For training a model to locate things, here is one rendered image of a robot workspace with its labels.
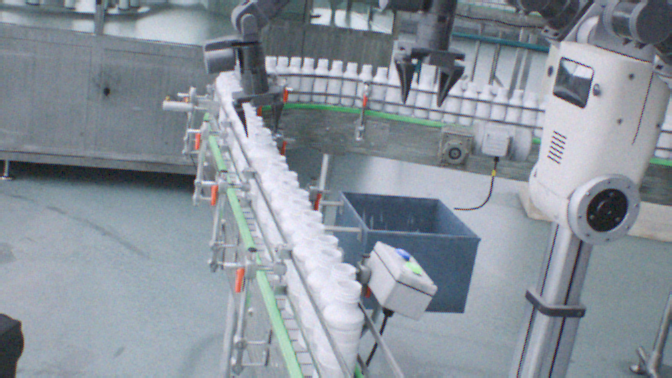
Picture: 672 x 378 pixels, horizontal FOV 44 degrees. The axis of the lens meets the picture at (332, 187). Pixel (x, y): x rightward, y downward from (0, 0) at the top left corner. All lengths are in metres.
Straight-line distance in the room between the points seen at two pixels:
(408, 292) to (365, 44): 5.71
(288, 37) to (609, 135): 5.33
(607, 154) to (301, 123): 1.71
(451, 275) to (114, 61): 3.08
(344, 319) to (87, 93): 3.85
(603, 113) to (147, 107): 3.56
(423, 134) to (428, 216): 0.89
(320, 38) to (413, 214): 4.60
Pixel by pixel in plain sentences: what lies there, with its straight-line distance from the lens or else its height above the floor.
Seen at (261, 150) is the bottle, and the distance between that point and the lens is 1.86.
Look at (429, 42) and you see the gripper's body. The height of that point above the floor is 1.50.
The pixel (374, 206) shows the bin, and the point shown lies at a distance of 2.43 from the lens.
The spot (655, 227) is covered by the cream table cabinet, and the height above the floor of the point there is 0.08.
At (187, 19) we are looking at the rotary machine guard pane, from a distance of 4.91.
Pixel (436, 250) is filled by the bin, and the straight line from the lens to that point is 2.19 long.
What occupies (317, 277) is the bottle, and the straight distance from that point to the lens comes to 1.33.
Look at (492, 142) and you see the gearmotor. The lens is 3.19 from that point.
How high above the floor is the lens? 1.65
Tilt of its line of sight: 17 degrees down
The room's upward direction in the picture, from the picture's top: 9 degrees clockwise
